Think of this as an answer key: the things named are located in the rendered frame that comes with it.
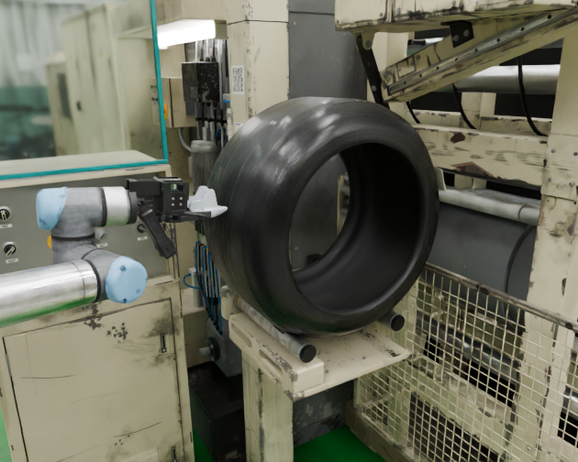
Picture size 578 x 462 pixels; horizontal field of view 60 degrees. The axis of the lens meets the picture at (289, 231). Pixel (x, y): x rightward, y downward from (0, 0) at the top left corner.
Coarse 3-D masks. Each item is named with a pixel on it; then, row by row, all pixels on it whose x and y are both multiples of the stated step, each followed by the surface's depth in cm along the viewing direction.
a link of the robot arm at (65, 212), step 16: (48, 192) 88; (64, 192) 89; (80, 192) 90; (96, 192) 92; (48, 208) 86; (64, 208) 88; (80, 208) 89; (96, 208) 91; (48, 224) 88; (64, 224) 89; (80, 224) 90; (96, 224) 92
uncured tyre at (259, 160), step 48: (240, 144) 112; (288, 144) 102; (336, 144) 104; (384, 144) 112; (240, 192) 104; (288, 192) 101; (384, 192) 146; (432, 192) 123; (240, 240) 104; (288, 240) 104; (336, 240) 150; (384, 240) 145; (432, 240) 128; (240, 288) 112; (288, 288) 107; (336, 288) 146; (384, 288) 136; (336, 336) 123
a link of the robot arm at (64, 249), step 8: (56, 240) 90; (64, 240) 89; (72, 240) 90; (80, 240) 90; (88, 240) 92; (56, 248) 90; (64, 248) 90; (72, 248) 90; (80, 248) 89; (88, 248) 89; (56, 256) 90; (64, 256) 90; (72, 256) 88; (80, 256) 88
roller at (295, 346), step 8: (240, 304) 141; (248, 304) 138; (248, 312) 137; (256, 312) 134; (256, 320) 133; (264, 320) 130; (264, 328) 130; (272, 328) 126; (280, 328) 125; (280, 336) 123; (288, 336) 121; (296, 336) 120; (288, 344) 120; (296, 344) 118; (304, 344) 117; (296, 352) 117; (304, 352) 115; (312, 352) 117; (304, 360) 116
